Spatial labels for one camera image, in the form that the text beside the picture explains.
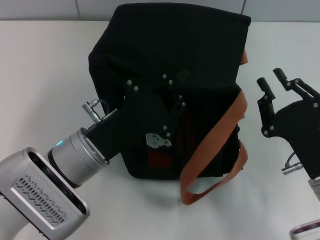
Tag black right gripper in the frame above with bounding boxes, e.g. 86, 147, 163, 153
256, 67, 320, 180

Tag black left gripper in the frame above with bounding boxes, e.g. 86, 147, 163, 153
87, 72, 187, 160

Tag black food bag brown handles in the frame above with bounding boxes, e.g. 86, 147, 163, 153
87, 3, 252, 206

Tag right gripper connector cable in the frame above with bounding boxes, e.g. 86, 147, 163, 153
281, 151, 305, 176

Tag gripper connector cable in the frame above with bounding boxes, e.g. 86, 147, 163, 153
281, 151, 305, 176
81, 98, 111, 124

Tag left gripper connector cable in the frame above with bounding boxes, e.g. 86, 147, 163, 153
81, 98, 111, 124

